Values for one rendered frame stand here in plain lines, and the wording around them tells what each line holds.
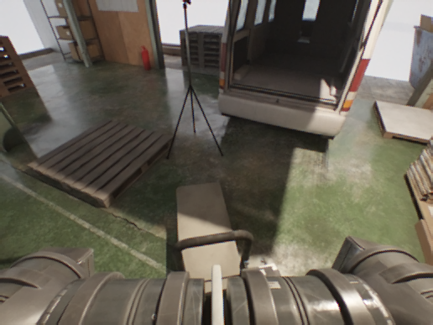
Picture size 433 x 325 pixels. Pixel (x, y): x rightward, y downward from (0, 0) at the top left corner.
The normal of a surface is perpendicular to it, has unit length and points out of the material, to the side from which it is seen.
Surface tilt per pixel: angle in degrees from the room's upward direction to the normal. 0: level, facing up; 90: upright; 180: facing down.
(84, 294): 22
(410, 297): 31
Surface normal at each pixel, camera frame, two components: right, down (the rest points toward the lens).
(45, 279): 0.59, -0.81
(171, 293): 0.00, -0.95
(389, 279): -0.59, -0.79
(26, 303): 0.18, -0.98
